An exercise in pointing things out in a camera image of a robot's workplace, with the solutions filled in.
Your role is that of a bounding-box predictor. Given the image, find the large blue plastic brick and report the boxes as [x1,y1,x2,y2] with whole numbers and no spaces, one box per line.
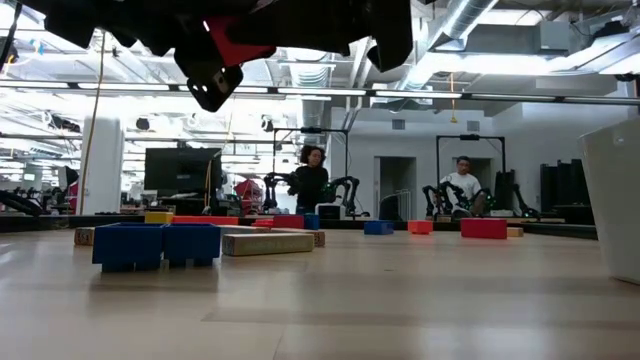
[92,222,222,274]

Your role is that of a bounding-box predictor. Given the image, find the wooden cube block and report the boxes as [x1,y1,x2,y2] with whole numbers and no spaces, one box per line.
[73,226,96,247]

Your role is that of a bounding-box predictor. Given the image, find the blue studded plastic brick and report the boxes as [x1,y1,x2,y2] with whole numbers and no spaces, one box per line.
[363,220,396,236]

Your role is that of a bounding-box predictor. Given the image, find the black background cabinet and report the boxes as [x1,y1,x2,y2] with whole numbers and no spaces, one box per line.
[539,158,596,225]

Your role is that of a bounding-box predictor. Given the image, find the black computer monitor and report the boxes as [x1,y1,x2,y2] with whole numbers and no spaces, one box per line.
[143,146,223,197]

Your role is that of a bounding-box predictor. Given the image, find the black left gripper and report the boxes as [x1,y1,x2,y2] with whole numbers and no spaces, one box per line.
[124,0,245,114]

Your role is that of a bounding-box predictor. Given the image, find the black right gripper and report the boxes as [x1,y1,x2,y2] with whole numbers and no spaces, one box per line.
[214,0,416,72]

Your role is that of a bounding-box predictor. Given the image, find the person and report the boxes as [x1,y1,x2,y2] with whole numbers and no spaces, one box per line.
[439,155,484,219]
[292,144,331,215]

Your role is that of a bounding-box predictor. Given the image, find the red rectangular block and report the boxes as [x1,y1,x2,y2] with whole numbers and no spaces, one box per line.
[459,217,509,240]

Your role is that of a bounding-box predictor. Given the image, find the white building column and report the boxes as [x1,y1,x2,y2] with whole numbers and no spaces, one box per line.
[79,115,126,216]

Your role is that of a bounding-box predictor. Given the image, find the white plastic bin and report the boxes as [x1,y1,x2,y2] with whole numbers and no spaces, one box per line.
[578,118,640,286]

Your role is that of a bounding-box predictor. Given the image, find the black background gantry frame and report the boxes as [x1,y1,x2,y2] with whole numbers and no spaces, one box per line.
[271,126,350,217]
[435,133,507,217]

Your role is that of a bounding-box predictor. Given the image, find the yellow cable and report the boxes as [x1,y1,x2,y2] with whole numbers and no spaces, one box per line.
[76,32,106,216]

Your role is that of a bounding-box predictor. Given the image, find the long wooden block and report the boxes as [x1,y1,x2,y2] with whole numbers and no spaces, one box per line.
[222,232,316,257]
[219,225,327,248]

